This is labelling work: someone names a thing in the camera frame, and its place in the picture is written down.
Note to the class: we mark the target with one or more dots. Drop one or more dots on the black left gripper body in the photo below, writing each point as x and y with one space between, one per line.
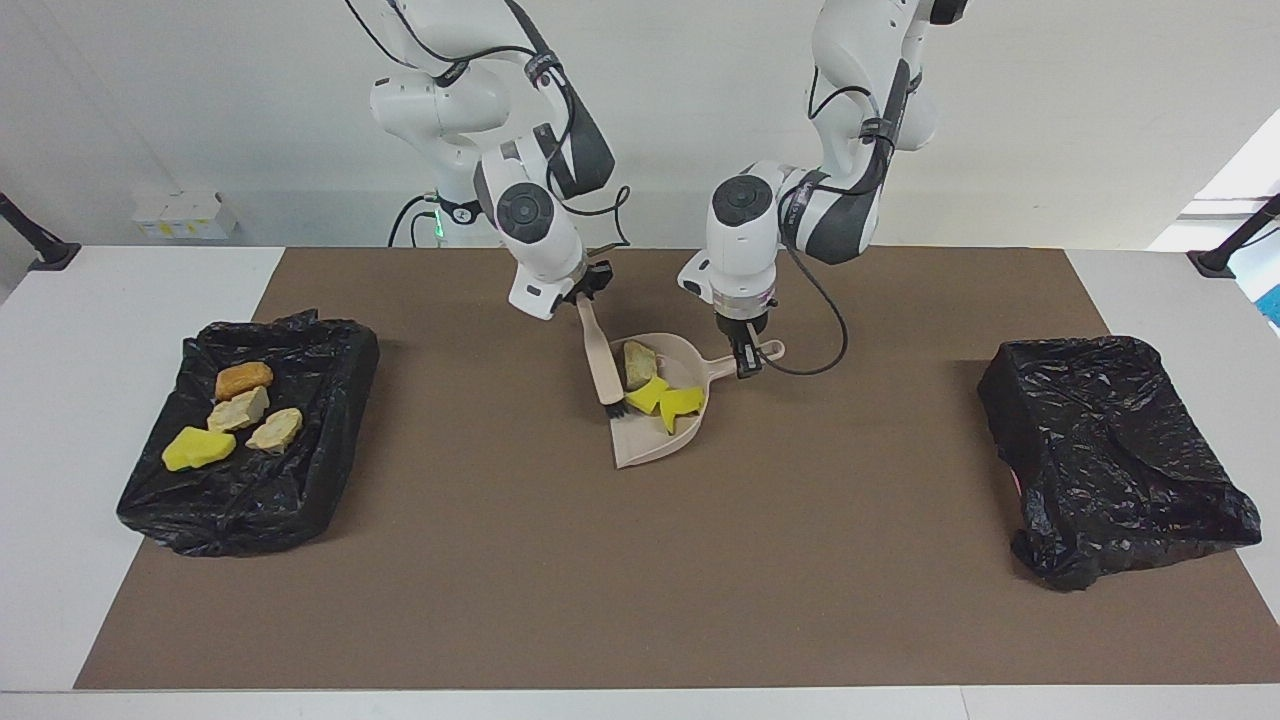
742 328

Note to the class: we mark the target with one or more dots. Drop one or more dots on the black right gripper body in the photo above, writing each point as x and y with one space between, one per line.
592 278

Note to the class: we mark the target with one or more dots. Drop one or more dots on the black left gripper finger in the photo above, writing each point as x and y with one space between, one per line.
741 360
755 358

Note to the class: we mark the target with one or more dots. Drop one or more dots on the notched yellow sponge piece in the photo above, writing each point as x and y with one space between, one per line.
682 405

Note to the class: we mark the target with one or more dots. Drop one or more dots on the beige hand brush black bristles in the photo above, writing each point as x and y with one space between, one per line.
600 360

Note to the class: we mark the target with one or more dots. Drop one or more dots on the beige grey foam chunk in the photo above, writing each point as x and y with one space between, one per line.
638 362

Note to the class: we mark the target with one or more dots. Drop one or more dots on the small yellow sponge piece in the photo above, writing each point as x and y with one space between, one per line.
647 396

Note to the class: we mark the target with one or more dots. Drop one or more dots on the beige plastic dustpan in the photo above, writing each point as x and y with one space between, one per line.
650 445

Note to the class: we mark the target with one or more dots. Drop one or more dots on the pale beige bread chunk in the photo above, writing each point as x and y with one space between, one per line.
275 430

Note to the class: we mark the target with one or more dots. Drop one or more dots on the brown bread roll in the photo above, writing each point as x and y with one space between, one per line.
243 380

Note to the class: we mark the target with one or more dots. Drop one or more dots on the ridged croissant piece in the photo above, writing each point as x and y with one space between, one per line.
238 410

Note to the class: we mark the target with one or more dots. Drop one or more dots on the yellow sponge wedge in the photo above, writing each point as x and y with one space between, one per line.
198 448

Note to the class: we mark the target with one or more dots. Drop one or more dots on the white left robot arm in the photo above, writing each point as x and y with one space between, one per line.
745 240

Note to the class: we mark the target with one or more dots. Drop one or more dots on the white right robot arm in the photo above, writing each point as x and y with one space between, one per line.
530 230

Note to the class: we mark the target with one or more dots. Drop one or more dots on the black trash bag bin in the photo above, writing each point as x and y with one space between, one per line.
250 500
1110 460

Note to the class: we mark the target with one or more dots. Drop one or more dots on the brown table mat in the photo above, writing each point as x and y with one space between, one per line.
640 620

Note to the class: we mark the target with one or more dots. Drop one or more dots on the white cardboard box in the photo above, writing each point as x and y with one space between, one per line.
185 215

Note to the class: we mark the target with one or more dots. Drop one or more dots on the blue object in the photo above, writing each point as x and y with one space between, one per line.
1272 305

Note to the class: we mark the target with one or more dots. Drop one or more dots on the black camera stand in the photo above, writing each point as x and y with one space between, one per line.
1225 255
45 250

